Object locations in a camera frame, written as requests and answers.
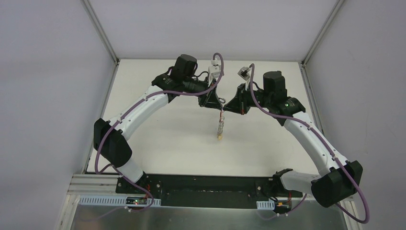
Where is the red-handled metal key holder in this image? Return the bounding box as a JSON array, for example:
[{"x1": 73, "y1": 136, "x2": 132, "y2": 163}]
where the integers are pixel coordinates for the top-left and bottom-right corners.
[{"x1": 217, "y1": 109, "x2": 225, "y2": 136}]

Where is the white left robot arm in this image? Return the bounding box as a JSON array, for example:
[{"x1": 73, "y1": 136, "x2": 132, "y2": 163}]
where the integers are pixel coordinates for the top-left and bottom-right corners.
[{"x1": 93, "y1": 53, "x2": 224, "y2": 194}]

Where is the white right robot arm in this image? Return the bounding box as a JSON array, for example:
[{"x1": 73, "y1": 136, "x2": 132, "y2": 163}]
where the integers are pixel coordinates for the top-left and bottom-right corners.
[{"x1": 224, "y1": 71, "x2": 363, "y2": 207}]

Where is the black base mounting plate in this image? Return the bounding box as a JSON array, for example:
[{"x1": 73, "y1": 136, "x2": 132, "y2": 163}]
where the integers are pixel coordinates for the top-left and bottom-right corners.
[{"x1": 115, "y1": 173, "x2": 304, "y2": 209}]

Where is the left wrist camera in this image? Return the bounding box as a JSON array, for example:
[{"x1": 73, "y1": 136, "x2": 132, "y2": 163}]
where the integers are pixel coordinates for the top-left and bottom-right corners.
[{"x1": 208, "y1": 58, "x2": 221, "y2": 86}]

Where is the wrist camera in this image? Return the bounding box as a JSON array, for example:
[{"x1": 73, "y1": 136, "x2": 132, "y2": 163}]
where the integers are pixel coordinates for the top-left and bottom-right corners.
[
  {"x1": 208, "y1": 58, "x2": 221, "y2": 86},
  {"x1": 238, "y1": 67, "x2": 251, "y2": 81}
]

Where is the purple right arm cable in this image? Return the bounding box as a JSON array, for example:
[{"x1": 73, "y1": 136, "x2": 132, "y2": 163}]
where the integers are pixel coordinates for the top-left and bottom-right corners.
[{"x1": 248, "y1": 63, "x2": 371, "y2": 224}]

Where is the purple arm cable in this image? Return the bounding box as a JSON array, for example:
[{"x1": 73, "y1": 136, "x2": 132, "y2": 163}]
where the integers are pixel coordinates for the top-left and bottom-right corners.
[
  {"x1": 94, "y1": 52, "x2": 225, "y2": 213},
  {"x1": 248, "y1": 63, "x2": 371, "y2": 224}
]

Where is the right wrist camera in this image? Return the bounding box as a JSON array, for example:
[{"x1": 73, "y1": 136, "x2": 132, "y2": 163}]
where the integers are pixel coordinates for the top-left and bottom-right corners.
[{"x1": 238, "y1": 67, "x2": 251, "y2": 81}]

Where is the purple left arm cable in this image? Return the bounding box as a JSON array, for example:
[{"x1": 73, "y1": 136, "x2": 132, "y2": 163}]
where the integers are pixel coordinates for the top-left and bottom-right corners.
[{"x1": 94, "y1": 52, "x2": 225, "y2": 213}]

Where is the white cable duct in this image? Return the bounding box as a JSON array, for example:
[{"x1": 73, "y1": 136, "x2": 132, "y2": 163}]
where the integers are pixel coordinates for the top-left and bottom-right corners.
[{"x1": 78, "y1": 195, "x2": 161, "y2": 207}]

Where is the aluminium frame rail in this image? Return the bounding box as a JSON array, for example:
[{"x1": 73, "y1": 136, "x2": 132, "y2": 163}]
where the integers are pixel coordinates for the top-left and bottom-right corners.
[{"x1": 67, "y1": 174, "x2": 119, "y2": 195}]

